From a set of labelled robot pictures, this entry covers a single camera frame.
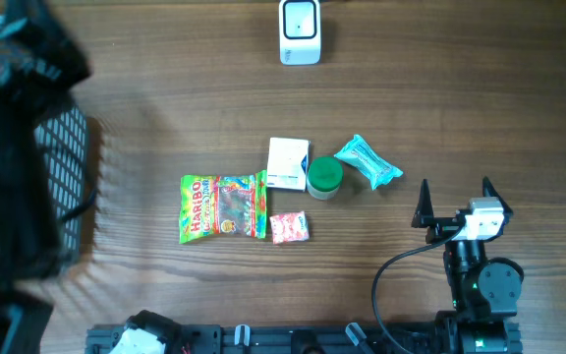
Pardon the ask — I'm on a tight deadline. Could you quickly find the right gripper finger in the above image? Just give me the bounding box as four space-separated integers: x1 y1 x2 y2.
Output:
482 176 514 218
411 179 434 228

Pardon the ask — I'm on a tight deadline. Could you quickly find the teal tissue pack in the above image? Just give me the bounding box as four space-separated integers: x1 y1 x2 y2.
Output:
334 135 403 190

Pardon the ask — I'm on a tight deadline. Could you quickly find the green lid jar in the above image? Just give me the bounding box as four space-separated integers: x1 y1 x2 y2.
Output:
307 156 343 200

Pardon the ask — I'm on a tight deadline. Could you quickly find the red white tissue pack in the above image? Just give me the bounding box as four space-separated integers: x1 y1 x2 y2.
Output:
269 211 310 245

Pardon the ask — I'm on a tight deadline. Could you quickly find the white blue carton box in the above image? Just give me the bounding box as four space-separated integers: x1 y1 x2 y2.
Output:
266 137 311 191

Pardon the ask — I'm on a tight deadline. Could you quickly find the Haribo gummy candy bag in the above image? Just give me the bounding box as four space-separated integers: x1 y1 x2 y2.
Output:
179 170 267 244

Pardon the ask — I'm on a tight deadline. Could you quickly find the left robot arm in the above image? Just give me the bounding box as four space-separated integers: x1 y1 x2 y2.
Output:
0 1 96 353

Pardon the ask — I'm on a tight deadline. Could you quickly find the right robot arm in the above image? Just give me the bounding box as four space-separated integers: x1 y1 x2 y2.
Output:
412 178 525 354

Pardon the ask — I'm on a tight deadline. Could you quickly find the white barcode scanner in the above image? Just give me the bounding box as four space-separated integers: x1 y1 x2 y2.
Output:
278 0 321 66

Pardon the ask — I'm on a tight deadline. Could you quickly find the grey plastic mesh basket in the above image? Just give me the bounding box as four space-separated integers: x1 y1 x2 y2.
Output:
0 14 90 269

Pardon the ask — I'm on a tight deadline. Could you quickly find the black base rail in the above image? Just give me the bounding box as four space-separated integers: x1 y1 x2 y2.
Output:
85 322 524 354

